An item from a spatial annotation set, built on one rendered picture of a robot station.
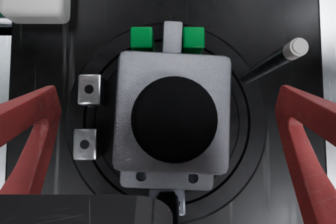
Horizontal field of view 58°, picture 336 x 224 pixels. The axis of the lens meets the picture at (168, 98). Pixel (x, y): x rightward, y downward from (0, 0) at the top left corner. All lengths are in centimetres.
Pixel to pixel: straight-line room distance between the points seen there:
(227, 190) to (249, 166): 2
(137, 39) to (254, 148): 11
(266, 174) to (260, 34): 11
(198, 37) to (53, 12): 11
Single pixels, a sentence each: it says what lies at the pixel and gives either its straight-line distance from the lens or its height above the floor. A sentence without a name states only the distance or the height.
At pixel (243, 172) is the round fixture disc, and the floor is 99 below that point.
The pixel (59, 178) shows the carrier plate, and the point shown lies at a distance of 24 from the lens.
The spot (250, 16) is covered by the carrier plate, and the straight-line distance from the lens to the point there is 25.
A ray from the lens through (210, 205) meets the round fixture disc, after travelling 22.
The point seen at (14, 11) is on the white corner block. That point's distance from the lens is 25.
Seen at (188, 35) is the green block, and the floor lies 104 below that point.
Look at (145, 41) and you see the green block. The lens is 16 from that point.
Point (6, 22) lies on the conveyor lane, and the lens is 32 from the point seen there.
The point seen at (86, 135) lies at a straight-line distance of 20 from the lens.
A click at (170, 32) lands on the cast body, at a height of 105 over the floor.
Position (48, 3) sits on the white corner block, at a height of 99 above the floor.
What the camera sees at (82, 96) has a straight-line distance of 20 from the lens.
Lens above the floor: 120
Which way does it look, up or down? 85 degrees down
